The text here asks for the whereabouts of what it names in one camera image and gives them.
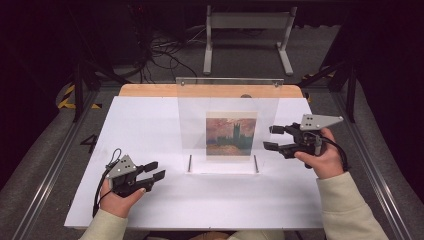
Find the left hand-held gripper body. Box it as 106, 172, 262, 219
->
104, 154, 149, 199

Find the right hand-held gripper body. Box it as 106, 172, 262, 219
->
279, 113, 344, 160

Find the painting print card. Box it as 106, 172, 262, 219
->
205, 111, 258, 162

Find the clear acrylic photo frame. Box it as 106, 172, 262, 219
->
175, 76, 285, 176

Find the person's left hand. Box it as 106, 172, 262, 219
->
99, 179, 147, 219

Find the person's right hand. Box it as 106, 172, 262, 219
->
293, 128, 345, 180

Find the yellow black floor tape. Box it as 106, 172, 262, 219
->
301, 70, 335, 104
57, 83, 103, 110

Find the black metal stand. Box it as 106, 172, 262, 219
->
71, 49, 132, 123
298, 61, 360, 124

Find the white board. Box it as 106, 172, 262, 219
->
64, 96, 325, 231

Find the wooden table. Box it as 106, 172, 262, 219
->
118, 83, 304, 99

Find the white metal stand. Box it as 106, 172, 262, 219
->
202, 4, 299, 77

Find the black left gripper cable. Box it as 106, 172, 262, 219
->
92, 148, 123, 218

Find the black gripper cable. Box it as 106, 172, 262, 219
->
92, 148, 123, 218
313, 131, 350, 173

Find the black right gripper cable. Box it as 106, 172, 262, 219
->
313, 131, 350, 173

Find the aluminium rail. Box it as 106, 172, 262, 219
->
11, 89, 101, 240
328, 89, 413, 240

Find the tangle of black floor cables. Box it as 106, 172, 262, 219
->
133, 24, 208, 84

